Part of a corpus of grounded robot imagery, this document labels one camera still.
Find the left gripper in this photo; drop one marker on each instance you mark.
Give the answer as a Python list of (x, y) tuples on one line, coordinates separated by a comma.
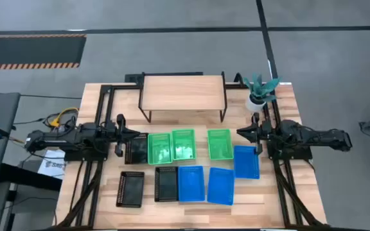
[(120, 133)]

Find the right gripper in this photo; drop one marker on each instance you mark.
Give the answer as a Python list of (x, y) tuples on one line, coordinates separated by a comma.
[(260, 133)]

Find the black slotted plastic basket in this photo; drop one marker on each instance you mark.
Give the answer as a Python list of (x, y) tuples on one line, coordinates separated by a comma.
[(131, 191), (167, 185), (138, 150)]

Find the green slotted plastic basket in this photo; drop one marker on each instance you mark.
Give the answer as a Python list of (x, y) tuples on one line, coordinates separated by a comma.
[(183, 146), (160, 150), (220, 146)]

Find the blue slotted plastic basket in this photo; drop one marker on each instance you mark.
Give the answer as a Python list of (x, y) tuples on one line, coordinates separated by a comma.
[(246, 163), (191, 184), (221, 186)]

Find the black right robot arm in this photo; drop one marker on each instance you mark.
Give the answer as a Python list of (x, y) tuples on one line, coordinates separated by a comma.
[(316, 136)]

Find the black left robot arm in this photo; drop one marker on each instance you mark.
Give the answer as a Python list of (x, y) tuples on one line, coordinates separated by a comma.
[(59, 139)]

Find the artificial plant in white pot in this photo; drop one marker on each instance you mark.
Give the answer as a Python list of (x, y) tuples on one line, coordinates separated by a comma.
[(255, 102)]

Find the white printed paper sheet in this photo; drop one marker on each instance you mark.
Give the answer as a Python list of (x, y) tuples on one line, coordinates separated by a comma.
[(51, 167)]

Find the black furniture beam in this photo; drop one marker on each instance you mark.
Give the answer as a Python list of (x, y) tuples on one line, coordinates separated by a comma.
[(27, 178)]

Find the black hazard-striped floor mat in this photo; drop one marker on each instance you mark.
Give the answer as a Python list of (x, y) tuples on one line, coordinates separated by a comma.
[(27, 51)]

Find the black aluminium rig frame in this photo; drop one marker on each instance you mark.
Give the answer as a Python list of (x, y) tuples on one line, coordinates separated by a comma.
[(98, 107)]

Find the black frame bracket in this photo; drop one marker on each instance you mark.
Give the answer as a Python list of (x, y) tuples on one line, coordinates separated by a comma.
[(238, 78)]

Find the wooden shelf black metal frame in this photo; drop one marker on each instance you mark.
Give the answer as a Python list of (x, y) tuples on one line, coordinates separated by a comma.
[(181, 93)]

